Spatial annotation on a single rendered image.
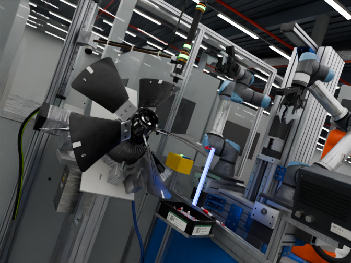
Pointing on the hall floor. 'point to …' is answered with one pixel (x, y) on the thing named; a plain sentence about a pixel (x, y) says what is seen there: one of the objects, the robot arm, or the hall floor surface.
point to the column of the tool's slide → (13, 225)
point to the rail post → (150, 230)
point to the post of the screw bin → (165, 244)
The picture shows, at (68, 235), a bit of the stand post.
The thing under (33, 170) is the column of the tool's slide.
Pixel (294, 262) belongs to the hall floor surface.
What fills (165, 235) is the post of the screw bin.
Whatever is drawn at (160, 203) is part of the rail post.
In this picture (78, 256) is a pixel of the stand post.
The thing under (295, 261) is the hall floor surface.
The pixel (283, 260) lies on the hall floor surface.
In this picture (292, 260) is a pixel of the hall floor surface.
